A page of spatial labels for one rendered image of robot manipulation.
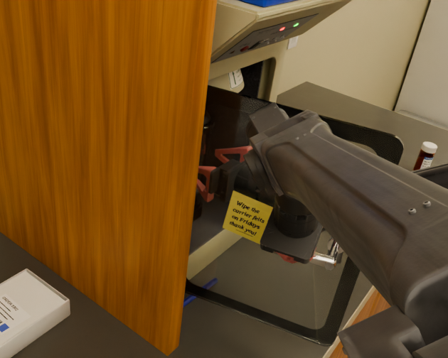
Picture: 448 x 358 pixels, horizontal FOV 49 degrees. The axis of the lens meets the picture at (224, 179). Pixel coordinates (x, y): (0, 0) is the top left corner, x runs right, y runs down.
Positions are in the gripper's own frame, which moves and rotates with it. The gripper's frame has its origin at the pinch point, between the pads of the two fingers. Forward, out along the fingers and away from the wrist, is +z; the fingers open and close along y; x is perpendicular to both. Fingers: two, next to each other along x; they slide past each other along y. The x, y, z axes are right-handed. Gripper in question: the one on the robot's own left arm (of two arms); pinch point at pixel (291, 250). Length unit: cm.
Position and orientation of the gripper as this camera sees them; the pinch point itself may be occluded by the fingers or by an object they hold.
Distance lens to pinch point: 71.7
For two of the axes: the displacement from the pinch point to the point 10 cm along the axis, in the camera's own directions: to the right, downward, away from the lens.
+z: 0.6, 5.7, 8.2
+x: 9.2, 2.8, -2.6
